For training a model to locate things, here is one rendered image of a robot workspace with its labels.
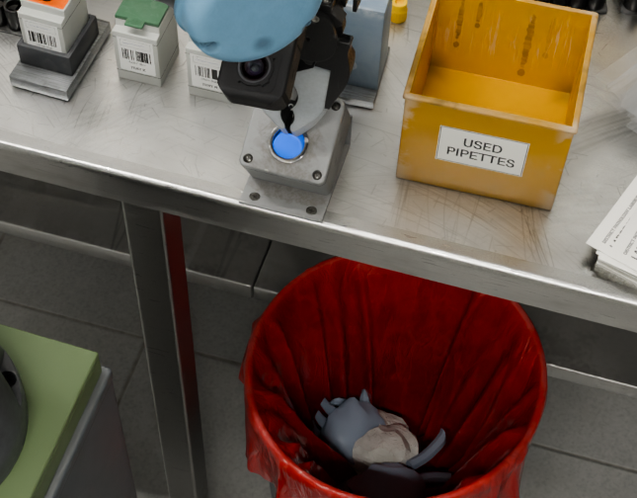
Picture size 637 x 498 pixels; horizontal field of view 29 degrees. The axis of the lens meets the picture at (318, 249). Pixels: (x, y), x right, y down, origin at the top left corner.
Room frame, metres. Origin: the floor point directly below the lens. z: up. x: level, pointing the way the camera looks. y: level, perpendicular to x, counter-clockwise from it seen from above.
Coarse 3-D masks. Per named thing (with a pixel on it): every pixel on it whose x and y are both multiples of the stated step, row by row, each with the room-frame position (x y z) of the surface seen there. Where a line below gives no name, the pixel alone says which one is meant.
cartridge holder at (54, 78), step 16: (96, 32) 0.78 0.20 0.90; (32, 48) 0.74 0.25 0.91; (80, 48) 0.75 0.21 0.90; (96, 48) 0.77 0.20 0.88; (32, 64) 0.74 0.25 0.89; (48, 64) 0.74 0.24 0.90; (64, 64) 0.74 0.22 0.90; (80, 64) 0.75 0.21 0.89; (16, 80) 0.73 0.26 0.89; (32, 80) 0.73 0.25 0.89; (48, 80) 0.73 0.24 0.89; (64, 80) 0.73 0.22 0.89; (80, 80) 0.74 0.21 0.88; (64, 96) 0.72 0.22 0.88
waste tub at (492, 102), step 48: (432, 0) 0.76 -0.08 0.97; (480, 0) 0.77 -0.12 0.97; (528, 0) 0.76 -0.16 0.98; (432, 48) 0.77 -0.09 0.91; (480, 48) 0.77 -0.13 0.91; (528, 48) 0.76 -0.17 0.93; (576, 48) 0.75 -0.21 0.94; (432, 96) 0.74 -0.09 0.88; (480, 96) 0.74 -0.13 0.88; (528, 96) 0.74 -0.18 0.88; (576, 96) 0.67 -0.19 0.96; (432, 144) 0.65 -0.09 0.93; (480, 144) 0.64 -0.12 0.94; (528, 144) 0.63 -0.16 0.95; (480, 192) 0.64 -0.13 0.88; (528, 192) 0.63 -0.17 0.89
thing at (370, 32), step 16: (352, 0) 0.75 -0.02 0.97; (368, 0) 0.75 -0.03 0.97; (384, 0) 0.75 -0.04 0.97; (352, 16) 0.74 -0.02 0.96; (368, 16) 0.74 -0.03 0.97; (384, 16) 0.74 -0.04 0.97; (352, 32) 0.74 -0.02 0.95; (368, 32) 0.74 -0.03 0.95; (384, 32) 0.75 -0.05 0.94; (368, 48) 0.74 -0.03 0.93; (384, 48) 0.76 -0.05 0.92; (368, 64) 0.74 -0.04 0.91; (384, 64) 0.77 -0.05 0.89; (352, 80) 0.74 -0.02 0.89; (368, 80) 0.74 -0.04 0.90; (352, 96) 0.73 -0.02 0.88; (368, 96) 0.73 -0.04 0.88
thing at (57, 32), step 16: (32, 0) 0.76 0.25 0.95; (48, 0) 0.77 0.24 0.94; (64, 0) 0.76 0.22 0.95; (80, 0) 0.77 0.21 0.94; (32, 16) 0.75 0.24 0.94; (48, 16) 0.75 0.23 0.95; (64, 16) 0.75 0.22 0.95; (80, 16) 0.77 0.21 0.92; (32, 32) 0.75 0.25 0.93; (48, 32) 0.74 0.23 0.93; (64, 32) 0.74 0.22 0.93; (80, 32) 0.77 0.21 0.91; (48, 48) 0.74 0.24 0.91; (64, 48) 0.74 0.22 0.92
